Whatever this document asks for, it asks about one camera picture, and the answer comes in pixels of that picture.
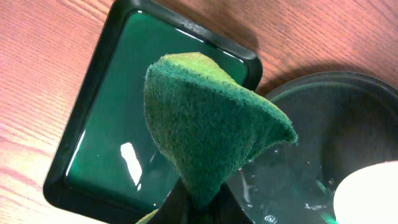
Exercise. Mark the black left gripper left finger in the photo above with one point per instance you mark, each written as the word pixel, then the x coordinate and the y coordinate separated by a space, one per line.
pixel 175 208

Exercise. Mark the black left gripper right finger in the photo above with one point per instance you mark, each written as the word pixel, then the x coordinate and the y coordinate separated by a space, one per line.
pixel 226 209

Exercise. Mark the green scouring sponge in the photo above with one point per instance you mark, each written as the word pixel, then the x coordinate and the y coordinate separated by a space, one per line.
pixel 207 125

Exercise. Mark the white plate with green stain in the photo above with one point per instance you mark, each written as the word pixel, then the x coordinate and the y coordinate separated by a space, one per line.
pixel 367 196

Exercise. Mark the rectangular black water tray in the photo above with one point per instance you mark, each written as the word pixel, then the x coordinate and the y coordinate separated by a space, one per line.
pixel 107 166

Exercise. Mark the round black tray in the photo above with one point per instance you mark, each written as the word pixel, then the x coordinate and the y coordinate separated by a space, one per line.
pixel 345 121

